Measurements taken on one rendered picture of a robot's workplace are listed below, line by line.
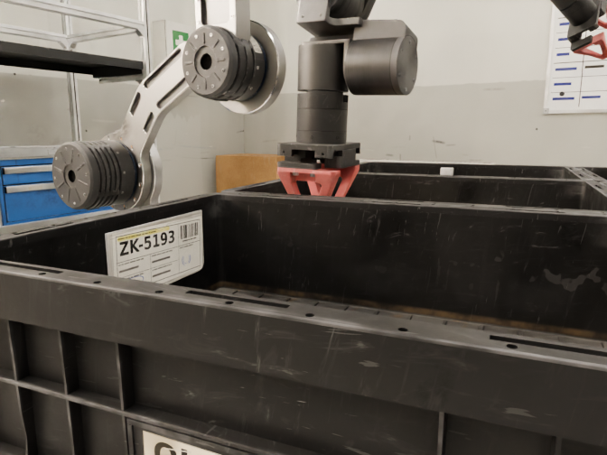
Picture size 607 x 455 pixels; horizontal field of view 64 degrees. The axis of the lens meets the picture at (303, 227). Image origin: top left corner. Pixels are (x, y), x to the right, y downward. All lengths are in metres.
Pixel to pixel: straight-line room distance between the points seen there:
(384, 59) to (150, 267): 0.29
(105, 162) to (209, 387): 1.16
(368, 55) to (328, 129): 0.09
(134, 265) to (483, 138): 3.40
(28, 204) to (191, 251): 1.95
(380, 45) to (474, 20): 3.30
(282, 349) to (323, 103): 0.39
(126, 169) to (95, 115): 2.25
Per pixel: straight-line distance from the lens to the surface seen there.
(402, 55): 0.51
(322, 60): 0.54
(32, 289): 0.26
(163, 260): 0.45
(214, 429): 0.23
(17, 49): 2.43
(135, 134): 1.40
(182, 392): 0.23
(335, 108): 0.54
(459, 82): 3.77
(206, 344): 0.20
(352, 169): 0.58
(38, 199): 2.43
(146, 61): 2.77
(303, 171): 0.53
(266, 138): 4.52
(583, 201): 0.74
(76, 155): 1.37
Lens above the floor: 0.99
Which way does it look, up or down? 11 degrees down
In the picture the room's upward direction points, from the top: straight up
